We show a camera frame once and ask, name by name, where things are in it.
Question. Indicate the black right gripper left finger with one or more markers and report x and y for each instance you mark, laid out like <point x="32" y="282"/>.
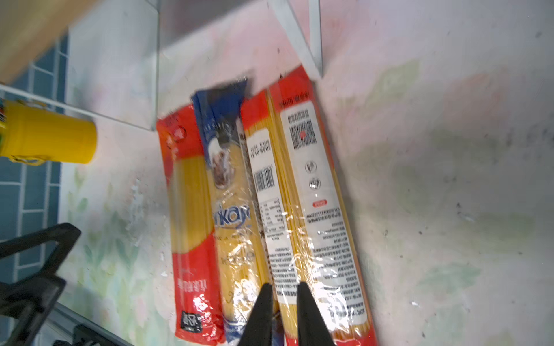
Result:
<point x="258" y="330"/>

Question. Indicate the red yellow spaghetti package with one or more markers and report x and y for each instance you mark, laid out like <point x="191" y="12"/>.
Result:
<point x="197" y="297"/>

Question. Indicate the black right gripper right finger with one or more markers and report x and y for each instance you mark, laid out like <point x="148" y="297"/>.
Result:
<point x="312" y="330"/>

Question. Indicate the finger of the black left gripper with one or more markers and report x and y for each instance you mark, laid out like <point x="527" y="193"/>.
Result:
<point x="29" y="300"/>

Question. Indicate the red labelled spaghetti package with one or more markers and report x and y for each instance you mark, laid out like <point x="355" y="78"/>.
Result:
<point x="307" y="231"/>

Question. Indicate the yellow pen holder cup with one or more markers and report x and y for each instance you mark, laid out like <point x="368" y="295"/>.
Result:
<point x="33" y="135"/>

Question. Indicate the blue spaghetti package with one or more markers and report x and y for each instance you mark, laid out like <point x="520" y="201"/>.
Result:
<point x="241" y="256"/>

